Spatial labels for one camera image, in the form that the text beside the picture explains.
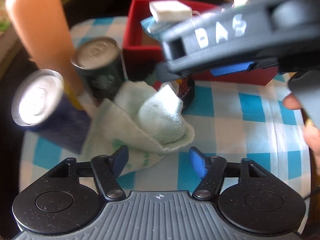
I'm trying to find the dark green drink can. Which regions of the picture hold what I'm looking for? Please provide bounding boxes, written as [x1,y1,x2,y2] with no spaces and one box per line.
[71,37,125,105]

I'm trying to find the person right hand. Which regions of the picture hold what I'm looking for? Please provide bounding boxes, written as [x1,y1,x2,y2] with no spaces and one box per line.
[283,93,320,176]

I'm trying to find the light green towel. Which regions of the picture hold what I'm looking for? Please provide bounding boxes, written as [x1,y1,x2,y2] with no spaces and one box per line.
[80,81,195,174]

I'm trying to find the blue face mask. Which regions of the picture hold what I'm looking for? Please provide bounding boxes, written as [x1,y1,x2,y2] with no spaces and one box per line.
[140,16,176,41]

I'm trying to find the blue drink can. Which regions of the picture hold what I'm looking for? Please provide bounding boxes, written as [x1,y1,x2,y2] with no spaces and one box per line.
[11,69,91,154]

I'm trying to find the red cardboard box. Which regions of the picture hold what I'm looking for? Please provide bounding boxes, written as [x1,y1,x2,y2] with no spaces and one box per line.
[122,0,278,86]

